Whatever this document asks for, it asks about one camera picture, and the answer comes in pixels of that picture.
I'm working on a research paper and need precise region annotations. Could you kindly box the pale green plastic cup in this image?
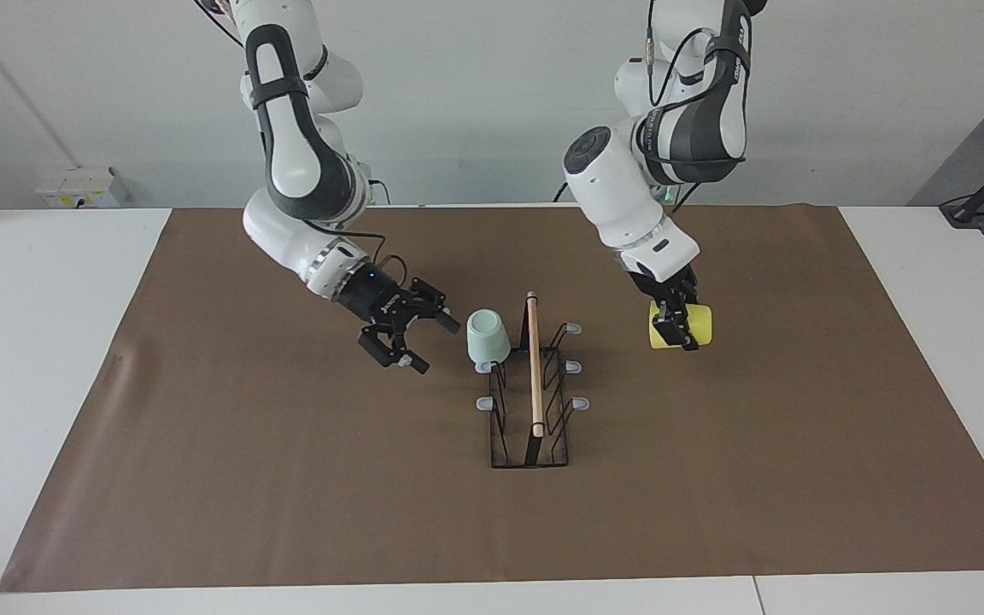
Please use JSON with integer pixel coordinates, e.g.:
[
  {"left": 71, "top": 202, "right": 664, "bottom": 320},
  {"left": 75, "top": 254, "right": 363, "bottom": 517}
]
[{"left": 466, "top": 309, "right": 513, "bottom": 364}]

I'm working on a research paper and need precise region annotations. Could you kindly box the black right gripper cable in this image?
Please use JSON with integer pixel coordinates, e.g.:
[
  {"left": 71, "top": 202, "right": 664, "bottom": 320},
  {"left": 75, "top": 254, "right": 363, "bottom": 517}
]
[{"left": 313, "top": 218, "right": 409, "bottom": 290}]

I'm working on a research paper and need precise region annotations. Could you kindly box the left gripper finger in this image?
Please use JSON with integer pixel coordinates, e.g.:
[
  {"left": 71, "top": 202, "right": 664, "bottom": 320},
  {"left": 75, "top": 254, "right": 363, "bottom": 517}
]
[
  {"left": 678, "top": 295, "right": 701, "bottom": 351},
  {"left": 653, "top": 301, "right": 682, "bottom": 347}
]

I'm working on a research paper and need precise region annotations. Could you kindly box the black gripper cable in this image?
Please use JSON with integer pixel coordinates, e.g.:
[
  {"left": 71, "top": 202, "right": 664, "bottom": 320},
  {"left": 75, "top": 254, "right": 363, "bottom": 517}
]
[
  {"left": 644, "top": 0, "right": 719, "bottom": 108},
  {"left": 313, "top": 218, "right": 409, "bottom": 290}
]

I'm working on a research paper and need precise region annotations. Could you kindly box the white wall socket box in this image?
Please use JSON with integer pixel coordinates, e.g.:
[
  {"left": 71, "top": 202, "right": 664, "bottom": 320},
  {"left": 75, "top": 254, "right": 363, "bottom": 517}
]
[{"left": 35, "top": 167, "right": 127, "bottom": 208}]

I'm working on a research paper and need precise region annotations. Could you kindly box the yellow plastic cup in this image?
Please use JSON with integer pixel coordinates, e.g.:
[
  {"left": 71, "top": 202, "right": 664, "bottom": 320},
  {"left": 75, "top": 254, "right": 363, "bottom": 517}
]
[{"left": 648, "top": 302, "right": 713, "bottom": 350}]

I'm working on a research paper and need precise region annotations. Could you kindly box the brown paper table mat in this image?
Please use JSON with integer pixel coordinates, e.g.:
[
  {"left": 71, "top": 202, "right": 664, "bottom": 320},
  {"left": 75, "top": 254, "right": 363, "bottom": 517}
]
[{"left": 0, "top": 203, "right": 984, "bottom": 593}]

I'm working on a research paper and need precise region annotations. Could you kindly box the black wire cup rack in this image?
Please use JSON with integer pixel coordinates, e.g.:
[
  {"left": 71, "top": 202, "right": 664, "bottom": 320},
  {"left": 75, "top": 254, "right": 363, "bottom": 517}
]
[{"left": 475, "top": 291, "right": 583, "bottom": 470}]

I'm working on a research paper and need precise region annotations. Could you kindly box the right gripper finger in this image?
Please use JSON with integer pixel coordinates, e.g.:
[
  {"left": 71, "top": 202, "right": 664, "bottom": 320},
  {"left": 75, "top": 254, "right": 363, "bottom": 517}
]
[
  {"left": 409, "top": 278, "right": 461, "bottom": 334},
  {"left": 358, "top": 323, "right": 431, "bottom": 375}
]

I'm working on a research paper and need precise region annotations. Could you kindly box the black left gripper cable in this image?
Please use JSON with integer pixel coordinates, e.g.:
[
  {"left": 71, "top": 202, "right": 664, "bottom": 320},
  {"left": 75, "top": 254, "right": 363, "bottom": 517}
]
[{"left": 644, "top": 0, "right": 719, "bottom": 108}]

